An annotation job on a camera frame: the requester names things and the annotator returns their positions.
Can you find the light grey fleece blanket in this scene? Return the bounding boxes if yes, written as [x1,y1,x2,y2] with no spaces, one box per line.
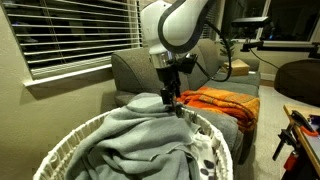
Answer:
[64,92,202,180]

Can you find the white window sill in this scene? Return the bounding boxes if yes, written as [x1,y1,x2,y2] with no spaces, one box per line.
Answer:
[22,63,113,88]

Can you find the tan cardboard box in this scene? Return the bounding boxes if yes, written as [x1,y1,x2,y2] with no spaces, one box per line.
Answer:
[222,59,251,77]

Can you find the orange patterned blanket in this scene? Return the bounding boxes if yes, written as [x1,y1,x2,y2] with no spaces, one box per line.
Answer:
[176,85,261,133]

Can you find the white woven laundry basket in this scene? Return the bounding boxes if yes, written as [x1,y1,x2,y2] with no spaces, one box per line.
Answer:
[32,104,234,180]

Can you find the narrow white window blinds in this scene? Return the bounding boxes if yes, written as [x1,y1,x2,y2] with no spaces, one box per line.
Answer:
[199,0,223,42]

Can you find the dark round chair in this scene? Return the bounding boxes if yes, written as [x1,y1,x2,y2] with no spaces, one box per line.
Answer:
[273,59,320,108]

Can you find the dark glass window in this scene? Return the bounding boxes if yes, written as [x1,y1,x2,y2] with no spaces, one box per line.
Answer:
[221,0,320,43]

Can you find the grey fabric sofa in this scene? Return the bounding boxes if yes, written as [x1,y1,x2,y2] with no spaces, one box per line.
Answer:
[110,39,262,164]

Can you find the light wooden table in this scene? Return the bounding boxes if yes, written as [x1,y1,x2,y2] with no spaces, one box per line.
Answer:
[283,103,320,175]

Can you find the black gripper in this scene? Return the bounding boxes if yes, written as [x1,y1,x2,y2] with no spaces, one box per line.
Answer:
[157,63,185,118]

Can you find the black bar clamp red handle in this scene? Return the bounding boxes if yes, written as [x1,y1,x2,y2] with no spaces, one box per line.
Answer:
[272,128,301,173]

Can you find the wide white window blinds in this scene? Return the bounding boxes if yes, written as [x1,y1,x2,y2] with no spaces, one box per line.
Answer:
[1,0,143,80]

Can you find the black clamp orange grip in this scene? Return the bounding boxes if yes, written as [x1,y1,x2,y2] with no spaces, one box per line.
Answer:
[290,109,320,138]

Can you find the black white spotted cloth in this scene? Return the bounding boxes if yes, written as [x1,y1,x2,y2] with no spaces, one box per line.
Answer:
[190,130,218,180]

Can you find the black bar camera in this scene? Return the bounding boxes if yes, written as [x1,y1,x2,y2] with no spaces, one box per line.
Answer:
[231,16,270,28]

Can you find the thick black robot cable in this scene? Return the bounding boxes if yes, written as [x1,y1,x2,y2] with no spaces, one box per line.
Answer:
[194,19,234,83]

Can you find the black horizontal stand bar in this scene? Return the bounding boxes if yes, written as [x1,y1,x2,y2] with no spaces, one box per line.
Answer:
[239,40,320,54]

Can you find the green potted plant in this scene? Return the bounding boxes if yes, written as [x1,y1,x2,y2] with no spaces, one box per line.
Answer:
[219,39,231,58]

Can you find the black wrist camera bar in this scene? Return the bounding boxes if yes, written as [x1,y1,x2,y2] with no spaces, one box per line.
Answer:
[175,53,199,75]

